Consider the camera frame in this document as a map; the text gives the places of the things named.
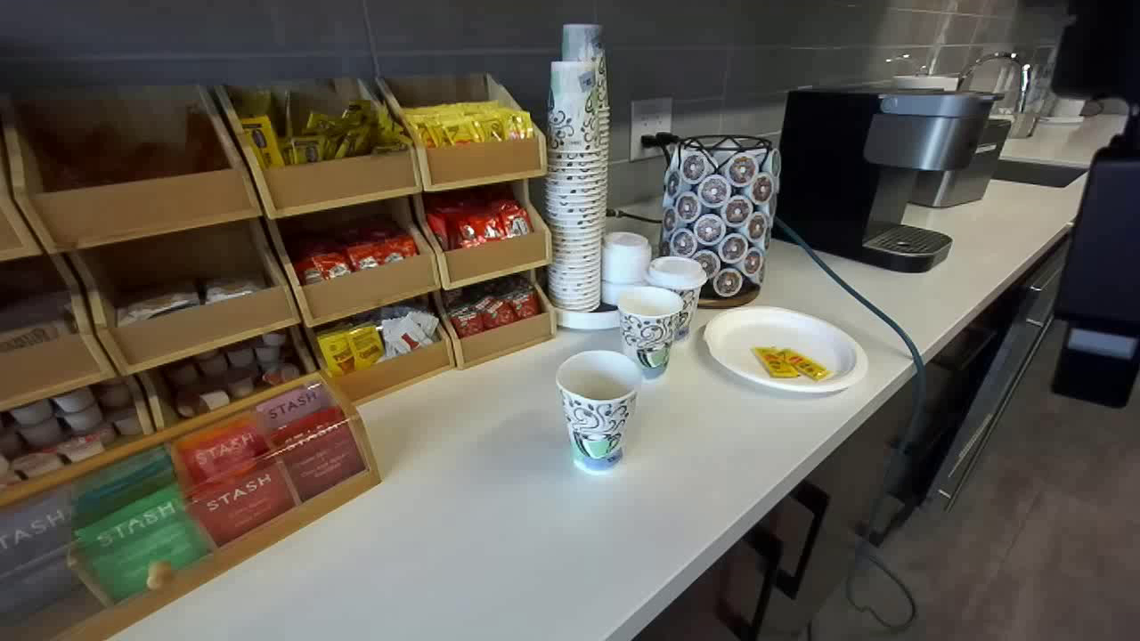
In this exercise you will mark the white wall outlet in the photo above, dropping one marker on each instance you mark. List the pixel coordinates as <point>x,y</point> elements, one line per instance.
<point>649,119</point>

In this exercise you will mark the black stool frame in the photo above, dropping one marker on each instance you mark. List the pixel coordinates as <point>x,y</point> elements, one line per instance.
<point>809,522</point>

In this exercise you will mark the white paper plate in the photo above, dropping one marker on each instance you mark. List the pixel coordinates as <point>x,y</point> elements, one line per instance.
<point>738,332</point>

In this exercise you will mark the green tea box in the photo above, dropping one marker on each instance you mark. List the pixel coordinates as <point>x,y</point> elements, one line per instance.
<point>138,540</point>

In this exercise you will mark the black coffee machine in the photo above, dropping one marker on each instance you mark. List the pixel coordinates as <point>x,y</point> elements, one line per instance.
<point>832,166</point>

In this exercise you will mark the tall stack of paper cups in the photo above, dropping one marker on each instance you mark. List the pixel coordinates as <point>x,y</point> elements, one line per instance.
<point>579,180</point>

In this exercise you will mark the red ketchup sachets pile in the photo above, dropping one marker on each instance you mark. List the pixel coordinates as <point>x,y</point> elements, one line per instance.
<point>357,254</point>
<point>479,222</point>
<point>492,311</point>

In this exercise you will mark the stack of white cup lids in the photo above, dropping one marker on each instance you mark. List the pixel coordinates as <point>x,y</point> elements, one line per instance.
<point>625,254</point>

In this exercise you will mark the yellow and white sachets pile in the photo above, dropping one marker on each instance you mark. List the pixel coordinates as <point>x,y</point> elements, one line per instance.
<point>374,340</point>

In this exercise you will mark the patterned coffee pod holder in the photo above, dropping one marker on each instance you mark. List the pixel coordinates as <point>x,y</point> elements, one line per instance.
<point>716,216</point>

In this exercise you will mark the green yellow sachets pile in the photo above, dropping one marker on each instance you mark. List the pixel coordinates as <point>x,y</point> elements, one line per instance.
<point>321,131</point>

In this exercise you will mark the grey cabinet drawers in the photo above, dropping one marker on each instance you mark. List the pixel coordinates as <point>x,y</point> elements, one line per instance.
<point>1004,357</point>

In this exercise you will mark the red tea box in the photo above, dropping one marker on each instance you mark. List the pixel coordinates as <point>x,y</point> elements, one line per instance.
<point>238,483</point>

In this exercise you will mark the wooden condiment organizer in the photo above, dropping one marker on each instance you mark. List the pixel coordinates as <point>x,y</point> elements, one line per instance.
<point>144,213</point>

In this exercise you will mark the grey tea box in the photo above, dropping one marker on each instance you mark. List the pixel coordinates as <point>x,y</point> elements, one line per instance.
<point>36,563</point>

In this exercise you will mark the open patterned paper cup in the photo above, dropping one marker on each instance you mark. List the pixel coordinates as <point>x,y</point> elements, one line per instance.
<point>649,344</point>
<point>595,427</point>

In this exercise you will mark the maroon tea box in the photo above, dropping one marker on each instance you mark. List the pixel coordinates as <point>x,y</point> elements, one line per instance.
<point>316,446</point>

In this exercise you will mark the patterned cup with white lid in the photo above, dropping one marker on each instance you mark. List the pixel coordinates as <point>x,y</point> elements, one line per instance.
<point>677,275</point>

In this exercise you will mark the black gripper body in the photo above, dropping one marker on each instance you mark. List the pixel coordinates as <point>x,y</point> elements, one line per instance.
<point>1100,260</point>

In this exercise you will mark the wooden tea box display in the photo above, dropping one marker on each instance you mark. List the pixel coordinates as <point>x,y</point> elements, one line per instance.
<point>243,551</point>

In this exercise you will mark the creamer cups pile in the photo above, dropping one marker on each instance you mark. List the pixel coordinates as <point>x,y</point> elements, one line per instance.
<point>67,427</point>
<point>232,374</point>

